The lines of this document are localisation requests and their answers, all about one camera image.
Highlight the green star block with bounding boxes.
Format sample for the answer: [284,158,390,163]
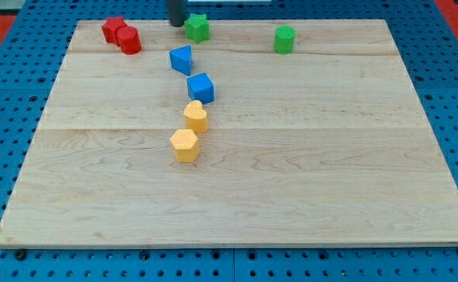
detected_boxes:
[185,13,211,44]

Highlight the red star block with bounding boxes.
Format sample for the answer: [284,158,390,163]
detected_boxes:
[102,16,127,46]

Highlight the yellow heart block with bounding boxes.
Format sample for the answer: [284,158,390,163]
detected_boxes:
[183,100,208,133]

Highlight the wooden board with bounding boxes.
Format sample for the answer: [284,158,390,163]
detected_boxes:
[0,20,458,249]

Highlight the yellow hexagon block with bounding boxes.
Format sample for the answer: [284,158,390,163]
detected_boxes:
[170,129,200,163]

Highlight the blue cube block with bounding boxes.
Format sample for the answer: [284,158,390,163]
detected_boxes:
[186,73,215,104]

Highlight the blue triangle block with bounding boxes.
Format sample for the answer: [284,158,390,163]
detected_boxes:
[169,45,192,76]

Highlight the green cylinder block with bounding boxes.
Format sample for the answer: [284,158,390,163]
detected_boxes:
[273,25,296,54]

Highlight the red cylinder block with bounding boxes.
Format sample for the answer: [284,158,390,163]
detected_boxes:
[117,26,142,55]

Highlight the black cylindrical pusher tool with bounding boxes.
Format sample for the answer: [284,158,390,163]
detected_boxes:
[167,0,186,27]

